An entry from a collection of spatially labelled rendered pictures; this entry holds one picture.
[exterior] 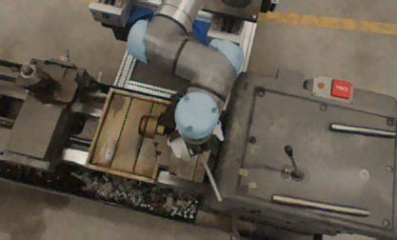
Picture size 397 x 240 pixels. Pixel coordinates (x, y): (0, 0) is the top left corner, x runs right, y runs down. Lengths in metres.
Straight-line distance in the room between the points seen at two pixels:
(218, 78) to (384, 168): 0.71
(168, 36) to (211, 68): 0.10
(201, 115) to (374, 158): 0.72
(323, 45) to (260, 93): 1.78
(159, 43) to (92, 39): 2.12
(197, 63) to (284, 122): 0.53
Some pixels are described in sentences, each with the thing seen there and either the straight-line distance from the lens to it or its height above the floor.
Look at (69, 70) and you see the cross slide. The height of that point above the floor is 0.96.
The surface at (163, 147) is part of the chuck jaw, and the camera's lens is 1.14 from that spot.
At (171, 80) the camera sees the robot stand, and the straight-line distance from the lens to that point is 2.22.
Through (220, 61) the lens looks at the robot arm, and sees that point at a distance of 0.59.
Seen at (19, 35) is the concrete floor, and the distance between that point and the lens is 2.94.
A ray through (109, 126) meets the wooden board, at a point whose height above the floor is 0.88.
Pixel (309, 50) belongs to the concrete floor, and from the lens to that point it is 2.74.
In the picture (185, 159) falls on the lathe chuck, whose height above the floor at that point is 1.19.
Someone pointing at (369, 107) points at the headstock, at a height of 1.26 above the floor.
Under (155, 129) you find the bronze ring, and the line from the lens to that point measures 1.14.
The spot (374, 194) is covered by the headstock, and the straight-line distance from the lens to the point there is 1.12.
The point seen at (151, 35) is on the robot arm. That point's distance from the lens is 0.62.
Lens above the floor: 2.22
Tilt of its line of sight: 72 degrees down
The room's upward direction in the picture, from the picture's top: 6 degrees clockwise
